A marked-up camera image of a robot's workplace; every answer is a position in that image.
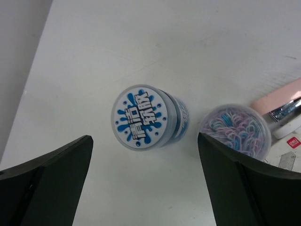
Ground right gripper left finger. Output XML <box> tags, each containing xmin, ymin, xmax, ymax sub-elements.
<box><xmin>0</xmin><ymin>135</ymin><xmax>94</xmax><ymax>226</ymax></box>

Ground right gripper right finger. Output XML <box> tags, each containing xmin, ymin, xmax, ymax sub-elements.
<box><xmin>198</xmin><ymin>133</ymin><xmax>301</xmax><ymax>226</ymax></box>

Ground white staple box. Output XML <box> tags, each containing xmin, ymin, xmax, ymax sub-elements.
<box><xmin>265</xmin><ymin>132</ymin><xmax>301</xmax><ymax>173</ymax></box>

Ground clear tub of paperclips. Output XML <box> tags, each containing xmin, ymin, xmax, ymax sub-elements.
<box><xmin>199</xmin><ymin>104</ymin><xmax>272</xmax><ymax>161</ymax></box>

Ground pink white stapler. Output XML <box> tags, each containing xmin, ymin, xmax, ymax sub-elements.
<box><xmin>251</xmin><ymin>78</ymin><xmax>301</xmax><ymax>139</ymax></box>

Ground blue label round tub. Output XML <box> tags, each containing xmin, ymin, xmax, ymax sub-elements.
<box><xmin>111</xmin><ymin>84</ymin><xmax>190</xmax><ymax>151</ymax></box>

